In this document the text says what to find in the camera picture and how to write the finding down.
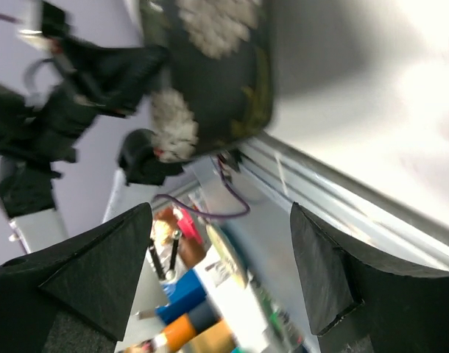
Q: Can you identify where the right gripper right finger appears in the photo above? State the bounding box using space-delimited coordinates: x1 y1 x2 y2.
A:
290 204 449 352

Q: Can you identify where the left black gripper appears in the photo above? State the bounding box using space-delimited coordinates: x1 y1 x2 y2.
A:
29 43 169 147

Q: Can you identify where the aluminium table edge rail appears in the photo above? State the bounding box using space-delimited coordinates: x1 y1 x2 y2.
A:
194 134 449 271

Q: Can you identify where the black floral square plate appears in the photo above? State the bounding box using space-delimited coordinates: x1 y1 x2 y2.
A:
138 1 273 163

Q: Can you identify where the blue storage box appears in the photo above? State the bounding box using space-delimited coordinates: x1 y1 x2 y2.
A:
155 269 207 325

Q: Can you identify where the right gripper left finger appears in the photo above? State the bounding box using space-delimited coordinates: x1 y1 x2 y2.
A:
0 203 152 352

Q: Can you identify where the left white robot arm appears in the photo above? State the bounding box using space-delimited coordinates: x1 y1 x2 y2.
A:
0 1 167 253

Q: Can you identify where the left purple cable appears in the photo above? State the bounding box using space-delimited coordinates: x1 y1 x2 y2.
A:
152 157 252 220

